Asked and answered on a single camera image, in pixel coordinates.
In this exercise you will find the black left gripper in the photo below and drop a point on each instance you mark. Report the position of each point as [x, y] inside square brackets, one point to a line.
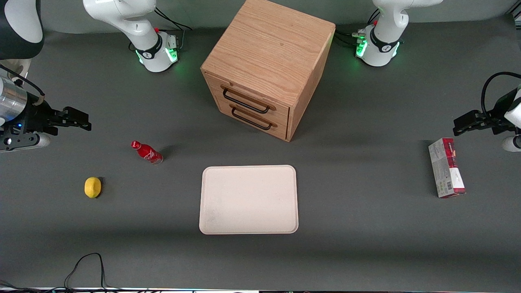
[495, 116]

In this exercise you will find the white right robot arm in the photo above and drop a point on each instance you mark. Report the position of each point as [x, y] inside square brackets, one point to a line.
[138, 28]

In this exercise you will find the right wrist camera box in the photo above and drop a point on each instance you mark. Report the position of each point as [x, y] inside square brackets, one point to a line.
[40, 141]

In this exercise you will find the aluminium frame rail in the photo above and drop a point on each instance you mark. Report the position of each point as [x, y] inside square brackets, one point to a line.
[517, 15]

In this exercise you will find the grey and red carton box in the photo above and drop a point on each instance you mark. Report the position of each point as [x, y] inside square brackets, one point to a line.
[445, 171]

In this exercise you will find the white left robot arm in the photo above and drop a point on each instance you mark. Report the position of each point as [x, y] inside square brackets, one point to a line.
[386, 24]

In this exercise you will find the red cola bottle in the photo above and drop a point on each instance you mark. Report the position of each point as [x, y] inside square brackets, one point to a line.
[147, 153]

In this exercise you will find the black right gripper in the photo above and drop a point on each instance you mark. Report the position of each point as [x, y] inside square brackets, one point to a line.
[37, 116]

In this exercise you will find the beige rectangular tray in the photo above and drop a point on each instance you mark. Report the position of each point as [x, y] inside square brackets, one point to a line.
[249, 200]

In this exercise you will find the oak wooden drawer cabinet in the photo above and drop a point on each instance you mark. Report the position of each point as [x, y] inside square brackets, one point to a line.
[272, 44]

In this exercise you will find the white background fixture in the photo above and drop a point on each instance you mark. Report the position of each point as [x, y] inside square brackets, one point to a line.
[16, 67]

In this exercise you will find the yellow lemon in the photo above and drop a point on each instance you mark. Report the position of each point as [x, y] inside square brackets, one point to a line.
[93, 187]

